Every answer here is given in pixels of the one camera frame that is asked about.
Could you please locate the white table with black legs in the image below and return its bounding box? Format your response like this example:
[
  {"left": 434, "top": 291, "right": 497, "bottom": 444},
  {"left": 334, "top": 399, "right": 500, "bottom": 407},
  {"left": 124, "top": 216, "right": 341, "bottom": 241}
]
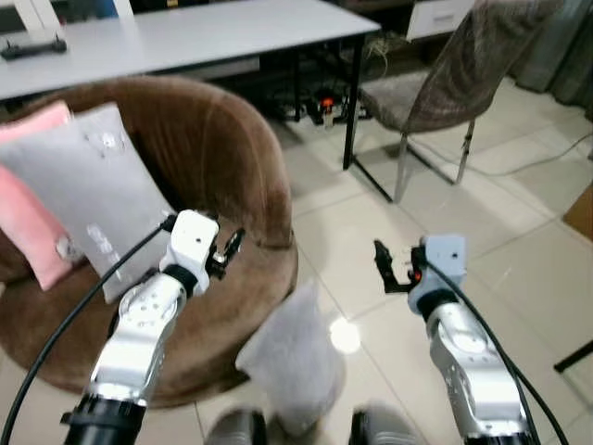
[{"left": 0, "top": 0, "right": 396, "bottom": 204}]

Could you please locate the robot leg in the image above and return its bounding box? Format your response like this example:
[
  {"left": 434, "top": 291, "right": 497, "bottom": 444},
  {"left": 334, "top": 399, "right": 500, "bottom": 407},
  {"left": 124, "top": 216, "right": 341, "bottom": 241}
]
[
  {"left": 349, "top": 402, "right": 430, "bottom": 445},
  {"left": 203, "top": 408, "right": 271, "bottom": 445}
]

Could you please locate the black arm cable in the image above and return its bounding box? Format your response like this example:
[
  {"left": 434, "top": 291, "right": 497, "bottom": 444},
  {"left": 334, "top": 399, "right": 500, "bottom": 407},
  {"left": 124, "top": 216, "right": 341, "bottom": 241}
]
[
  {"left": 419, "top": 261, "right": 569, "bottom": 445},
  {"left": 0, "top": 215, "right": 179, "bottom": 445}
]

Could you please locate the small grey fuzzy pillow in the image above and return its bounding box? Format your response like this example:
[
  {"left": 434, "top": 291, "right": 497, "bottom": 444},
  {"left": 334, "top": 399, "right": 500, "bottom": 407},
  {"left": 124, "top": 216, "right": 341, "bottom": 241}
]
[{"left": 234, "top": 283, "right": 349, "bottom": 438}]

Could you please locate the black furniture leg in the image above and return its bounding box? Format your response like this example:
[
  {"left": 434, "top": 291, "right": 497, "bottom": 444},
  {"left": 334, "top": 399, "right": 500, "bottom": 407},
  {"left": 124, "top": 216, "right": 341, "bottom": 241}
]
[{"left": 553, "top": 340, "right": 593, "bottom": 375}]

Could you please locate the power strip with orange light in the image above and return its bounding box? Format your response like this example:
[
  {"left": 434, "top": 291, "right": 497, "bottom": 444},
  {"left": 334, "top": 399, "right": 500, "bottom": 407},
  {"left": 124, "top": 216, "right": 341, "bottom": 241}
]
[{"left": 300, "top": 87, "right": 359, "bottom": 127}]

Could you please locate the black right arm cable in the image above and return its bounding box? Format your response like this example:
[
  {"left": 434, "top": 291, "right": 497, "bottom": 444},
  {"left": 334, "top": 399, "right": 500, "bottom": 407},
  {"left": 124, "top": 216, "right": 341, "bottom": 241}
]
[{"left": 419, "top": 261, "right": 569, "bottom": 445}]

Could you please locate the brown cardboard box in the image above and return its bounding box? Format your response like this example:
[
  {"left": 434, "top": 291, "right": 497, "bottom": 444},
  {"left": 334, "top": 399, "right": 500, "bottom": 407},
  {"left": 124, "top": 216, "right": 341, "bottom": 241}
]
[{"left": 562, "top": 183, "right": 593, "bottom": 241}]

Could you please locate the white drawer cabinet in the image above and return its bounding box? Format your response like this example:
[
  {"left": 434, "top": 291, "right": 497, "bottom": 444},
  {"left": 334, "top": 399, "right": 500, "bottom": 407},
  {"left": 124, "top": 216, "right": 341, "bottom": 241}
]
[{"left": 406, "top": 0, "right": 479, "bottom": 42}]

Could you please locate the robot left leg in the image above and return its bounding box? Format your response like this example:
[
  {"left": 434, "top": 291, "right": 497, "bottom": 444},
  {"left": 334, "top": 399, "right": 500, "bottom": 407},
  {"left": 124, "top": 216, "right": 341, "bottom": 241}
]
[{"left": 203, "top": 408, "right": 271, "bottom": 445}]

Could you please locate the black device on table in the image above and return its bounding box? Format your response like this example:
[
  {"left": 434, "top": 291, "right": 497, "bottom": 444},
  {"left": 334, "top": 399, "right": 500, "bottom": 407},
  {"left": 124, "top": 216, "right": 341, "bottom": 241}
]
[{"left": 0, "top": 35, "right": 69, "bottom": 63}]

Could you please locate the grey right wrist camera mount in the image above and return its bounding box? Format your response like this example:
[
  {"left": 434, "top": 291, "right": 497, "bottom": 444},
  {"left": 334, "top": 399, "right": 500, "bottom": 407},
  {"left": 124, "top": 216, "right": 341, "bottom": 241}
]
[{"left": 408, "top": 234, "right": 467, "bottom": 314}]

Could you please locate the grey curtain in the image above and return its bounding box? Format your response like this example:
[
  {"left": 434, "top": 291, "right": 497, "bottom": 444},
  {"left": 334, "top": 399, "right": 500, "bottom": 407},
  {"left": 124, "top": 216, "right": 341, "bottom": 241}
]
[{"left": 514, "top": 0, "right": 593, "bottom": 108}]

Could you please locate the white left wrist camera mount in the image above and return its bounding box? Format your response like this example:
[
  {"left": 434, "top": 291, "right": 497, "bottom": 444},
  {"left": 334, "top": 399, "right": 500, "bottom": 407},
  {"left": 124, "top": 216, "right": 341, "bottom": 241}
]
[{"left": 165, "top": 210, "right": 221, "bottom": 276}]

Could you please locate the brown round velvet sofa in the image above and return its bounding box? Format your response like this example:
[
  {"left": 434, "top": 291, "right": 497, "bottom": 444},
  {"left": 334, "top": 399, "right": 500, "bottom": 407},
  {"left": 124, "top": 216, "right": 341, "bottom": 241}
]
[{"left": 0, "top": 74, "right": 300, "bottom": 410}]

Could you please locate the brown fabric metal-leg chair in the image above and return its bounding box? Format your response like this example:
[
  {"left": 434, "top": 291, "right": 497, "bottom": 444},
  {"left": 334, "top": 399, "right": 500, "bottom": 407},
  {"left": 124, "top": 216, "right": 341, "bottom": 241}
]
[{"left": 360, "top": 0, "right": 567, "bottom": 206}]

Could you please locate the white monitor stand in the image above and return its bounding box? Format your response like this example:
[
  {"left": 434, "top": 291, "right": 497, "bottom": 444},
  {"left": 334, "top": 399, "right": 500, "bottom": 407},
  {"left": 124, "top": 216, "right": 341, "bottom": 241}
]
[{"left": 0, "top": 0, "right": 64, "bottom": 40}]

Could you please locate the robot right leg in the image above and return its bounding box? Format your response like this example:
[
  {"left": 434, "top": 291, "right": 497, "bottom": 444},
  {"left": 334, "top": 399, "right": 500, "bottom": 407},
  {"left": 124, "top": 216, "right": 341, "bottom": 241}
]
[{"left": 349, "top": 402, "right": 430, "bottom": 445}]

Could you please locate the large grey pillow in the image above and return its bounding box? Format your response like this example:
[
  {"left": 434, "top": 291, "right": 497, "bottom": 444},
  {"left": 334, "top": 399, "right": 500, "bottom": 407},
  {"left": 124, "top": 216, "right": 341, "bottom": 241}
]
[{"left": 0, "top": 102, "right": 178, "bottom": 305}]

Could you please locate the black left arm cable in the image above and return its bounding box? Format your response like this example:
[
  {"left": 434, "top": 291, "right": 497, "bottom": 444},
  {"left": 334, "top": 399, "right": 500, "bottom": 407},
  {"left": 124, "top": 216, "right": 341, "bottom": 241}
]
[{"left": 0, "top": 215, "right": 179, "bottom": 445}]

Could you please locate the thin grey floor cable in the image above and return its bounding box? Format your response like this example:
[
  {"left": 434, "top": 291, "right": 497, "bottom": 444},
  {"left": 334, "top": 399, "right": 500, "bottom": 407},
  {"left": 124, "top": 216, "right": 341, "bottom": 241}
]
[{"left": 357, "top": 133, "right": 593, "bottom": 179}]

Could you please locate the pink pillow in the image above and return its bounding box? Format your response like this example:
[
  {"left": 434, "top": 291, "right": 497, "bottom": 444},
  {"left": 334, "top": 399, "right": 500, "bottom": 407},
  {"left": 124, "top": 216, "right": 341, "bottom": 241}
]
[{"left": 0, "top": 100, "right": 81, "bottom": 293}]

